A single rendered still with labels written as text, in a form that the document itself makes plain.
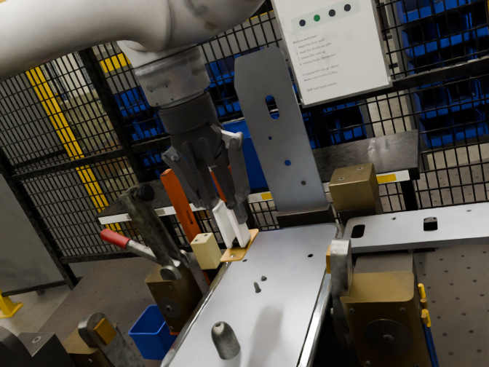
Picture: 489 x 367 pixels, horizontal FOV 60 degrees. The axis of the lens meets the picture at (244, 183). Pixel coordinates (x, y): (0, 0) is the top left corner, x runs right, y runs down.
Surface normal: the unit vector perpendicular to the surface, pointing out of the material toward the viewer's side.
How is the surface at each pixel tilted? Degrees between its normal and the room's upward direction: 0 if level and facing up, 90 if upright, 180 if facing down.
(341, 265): 90
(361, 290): 0
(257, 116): 90
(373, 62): 90
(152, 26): 124
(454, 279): 0
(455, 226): 0
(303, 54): 90
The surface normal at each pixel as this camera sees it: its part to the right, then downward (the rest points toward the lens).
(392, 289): -0.32, -0.88
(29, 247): -0.18, 0.42
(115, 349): 0.79, -0.32
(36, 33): 0.18, 0.49
